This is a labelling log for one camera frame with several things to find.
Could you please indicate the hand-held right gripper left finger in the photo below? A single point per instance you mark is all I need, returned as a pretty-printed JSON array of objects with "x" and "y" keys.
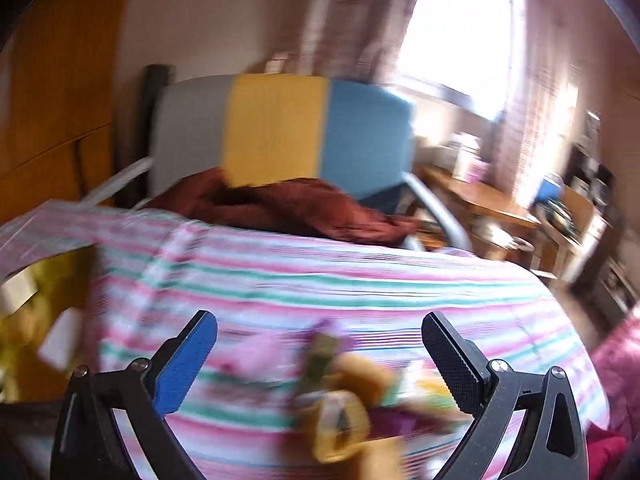
[{"x": 182, "y": 367}]

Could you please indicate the black pole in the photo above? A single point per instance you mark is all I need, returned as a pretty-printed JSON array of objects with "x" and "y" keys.
[{"x": 156, "y": 85}]

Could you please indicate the black shelf unit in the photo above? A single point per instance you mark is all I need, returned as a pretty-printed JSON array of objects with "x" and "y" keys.
[{"x": 595, "y": 175}]

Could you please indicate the red cloth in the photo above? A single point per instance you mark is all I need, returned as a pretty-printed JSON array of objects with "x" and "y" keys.
[{"x": 602, "y": 452}]

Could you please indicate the window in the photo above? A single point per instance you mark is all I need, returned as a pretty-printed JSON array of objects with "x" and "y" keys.
[{"x": 460, "y": 35}]

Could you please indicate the brown cracker packet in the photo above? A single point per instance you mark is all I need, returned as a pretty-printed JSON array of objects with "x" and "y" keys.
[{"x": 322, "y": 350}]

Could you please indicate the yellow snack packet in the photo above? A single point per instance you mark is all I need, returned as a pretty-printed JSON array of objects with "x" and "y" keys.
[{"x": 340, "y": 427}]

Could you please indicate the maroon jacket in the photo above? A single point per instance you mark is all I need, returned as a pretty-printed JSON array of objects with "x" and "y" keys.
[{"x": 300, "y": 205}]

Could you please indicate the white foam block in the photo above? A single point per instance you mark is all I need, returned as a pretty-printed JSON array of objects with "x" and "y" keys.
[{"x": 62, "y": 340}]

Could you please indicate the grey yellow blue chair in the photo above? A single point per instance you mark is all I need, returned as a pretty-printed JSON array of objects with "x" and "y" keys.
[{"x": 280, "y": 130}]

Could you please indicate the wooden wardrobe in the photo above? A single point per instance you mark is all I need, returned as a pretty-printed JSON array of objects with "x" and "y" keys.
[{"x": 60, "y": 85}]

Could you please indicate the wooden desk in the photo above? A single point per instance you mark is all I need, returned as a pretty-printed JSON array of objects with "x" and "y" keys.
[{"x": 480, "y": 200}]

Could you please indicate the pink ruffled cloth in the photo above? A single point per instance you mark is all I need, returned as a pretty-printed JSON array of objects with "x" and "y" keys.
[{"x": 622, "y": 365}]

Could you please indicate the patterned curtain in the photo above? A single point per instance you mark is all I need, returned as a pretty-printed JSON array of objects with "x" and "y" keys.
[
  {"x": 350, "y": 10},
  {"x": 540, "y": 110}
]

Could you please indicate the purple snack packet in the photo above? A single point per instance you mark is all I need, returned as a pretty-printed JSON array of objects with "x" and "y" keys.
[{"x": 400, "y": 422}]

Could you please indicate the pink box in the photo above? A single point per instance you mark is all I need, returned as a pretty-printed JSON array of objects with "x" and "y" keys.
[{"x": 481, "y": 169}]

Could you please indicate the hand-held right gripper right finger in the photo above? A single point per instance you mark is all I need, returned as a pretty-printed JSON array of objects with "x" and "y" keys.
[{"x": 452, "y": 360}]

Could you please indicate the pink green striped bed sheet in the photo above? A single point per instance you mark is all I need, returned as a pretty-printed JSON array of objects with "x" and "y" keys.
[{"x": 300, "y": 280}]

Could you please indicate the yellow green noodle packet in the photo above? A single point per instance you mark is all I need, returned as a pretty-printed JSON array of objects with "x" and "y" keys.
[{"x": 430, "y": 392}]

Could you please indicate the brown storage box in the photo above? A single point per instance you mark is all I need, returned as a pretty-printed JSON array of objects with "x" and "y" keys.
[{"x": 30, "y": 305}]

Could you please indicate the white carton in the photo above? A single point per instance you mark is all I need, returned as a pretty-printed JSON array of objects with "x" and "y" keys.
[{"x": 465, "y": 152}]

